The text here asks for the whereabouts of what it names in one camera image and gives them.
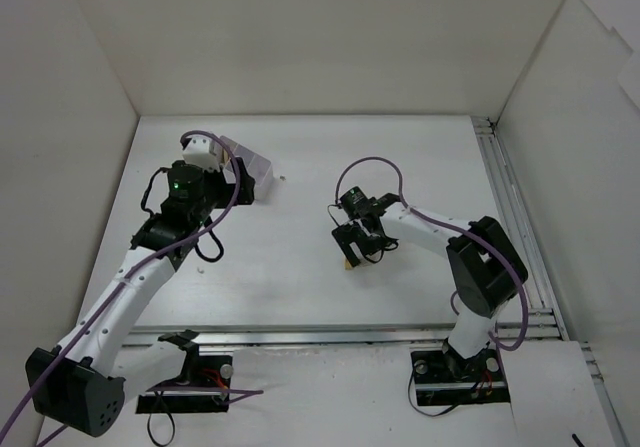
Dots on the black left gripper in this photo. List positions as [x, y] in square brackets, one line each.
[239, 183]

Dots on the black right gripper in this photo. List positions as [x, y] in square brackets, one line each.
[351, 237]

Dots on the yellow highlighter pen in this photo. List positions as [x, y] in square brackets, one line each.
[224, 160]

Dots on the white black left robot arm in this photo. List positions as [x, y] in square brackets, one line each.
[78, 382]

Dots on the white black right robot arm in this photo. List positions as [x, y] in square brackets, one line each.
[486, 269]

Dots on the white divided organizer box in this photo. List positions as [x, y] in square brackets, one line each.
[257, 166]

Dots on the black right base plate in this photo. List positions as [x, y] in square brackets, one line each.
[433, 384]

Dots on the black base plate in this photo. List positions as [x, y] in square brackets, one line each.
[204, 392]
[433, 384]

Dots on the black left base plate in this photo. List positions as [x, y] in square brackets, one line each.
[204, 392]

